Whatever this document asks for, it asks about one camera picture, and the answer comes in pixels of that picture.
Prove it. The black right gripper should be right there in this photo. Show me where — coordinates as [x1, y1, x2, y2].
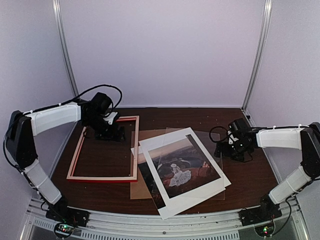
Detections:
[214, 139, 251, 162]

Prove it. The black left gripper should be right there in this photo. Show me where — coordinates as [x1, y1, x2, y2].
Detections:
[84, 114, 127, 143]

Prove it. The clear acrylic sheet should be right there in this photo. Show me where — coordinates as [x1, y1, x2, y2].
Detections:
[136, 127, 226, 202]

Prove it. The red wooden picture frame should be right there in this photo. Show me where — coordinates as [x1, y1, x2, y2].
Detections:
[66, 115, 140, 183]

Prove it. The brown backing board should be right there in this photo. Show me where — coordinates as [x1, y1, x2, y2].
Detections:
[130, 129, 166, 200]

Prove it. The canyon landscape photo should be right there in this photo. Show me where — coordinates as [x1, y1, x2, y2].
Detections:
[152, 140, 221, 198]

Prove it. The white mat board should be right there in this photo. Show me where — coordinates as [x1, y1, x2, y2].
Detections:
[130, 127, 231, 220]

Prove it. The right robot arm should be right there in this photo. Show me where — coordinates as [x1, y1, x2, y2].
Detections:
[214, 118, 320, 221]

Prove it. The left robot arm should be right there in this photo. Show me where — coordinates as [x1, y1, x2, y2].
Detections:
[3, 94, 124, 222]

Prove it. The right circuit board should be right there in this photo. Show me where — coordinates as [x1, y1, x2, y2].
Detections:
[254, 223, 275, 238]

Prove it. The circuit board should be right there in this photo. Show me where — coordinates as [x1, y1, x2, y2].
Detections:
[254, 223, 275, 238]
[53, 222, 75, 238]

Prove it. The left circuit board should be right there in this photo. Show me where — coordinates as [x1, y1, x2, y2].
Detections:
[53, 222, 75, 238]

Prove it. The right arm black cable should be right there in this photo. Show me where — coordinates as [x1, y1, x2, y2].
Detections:
[208, 125, 232, 145]

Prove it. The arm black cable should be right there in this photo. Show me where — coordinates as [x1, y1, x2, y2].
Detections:
[208, 125, 232, 145]
[74, 84, 123, 111]

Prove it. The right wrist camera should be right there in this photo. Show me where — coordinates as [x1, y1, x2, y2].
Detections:
[228, 118, 249, 132]

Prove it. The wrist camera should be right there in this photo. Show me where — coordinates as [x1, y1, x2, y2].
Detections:
[90, 92, 113, 115]
[228, 118, 249, 132]

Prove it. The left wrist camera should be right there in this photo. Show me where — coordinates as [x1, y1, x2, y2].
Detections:
[90, 92, 113, 115]

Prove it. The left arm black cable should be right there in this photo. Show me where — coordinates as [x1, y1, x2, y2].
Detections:
[74, 84, 123, 111]

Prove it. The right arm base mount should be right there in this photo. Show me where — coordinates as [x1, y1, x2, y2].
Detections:
[238, 195, 282, 227]

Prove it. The aluminium front rail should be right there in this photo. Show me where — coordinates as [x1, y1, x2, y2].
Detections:
[21, 192, 307, 240]

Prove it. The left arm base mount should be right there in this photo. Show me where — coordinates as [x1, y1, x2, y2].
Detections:
[45, 198, 90, 227]

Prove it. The right aluminium corner post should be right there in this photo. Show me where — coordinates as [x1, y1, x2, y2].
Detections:
[241, 0, 273, 112]

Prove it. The aluminium corner post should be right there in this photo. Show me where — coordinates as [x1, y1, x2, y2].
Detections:
[52, 0, 79, 97]
[241, 0, 273, 112]

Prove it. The left aluminium corner post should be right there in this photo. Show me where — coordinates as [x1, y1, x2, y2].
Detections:
[52, 0, 79, 97]

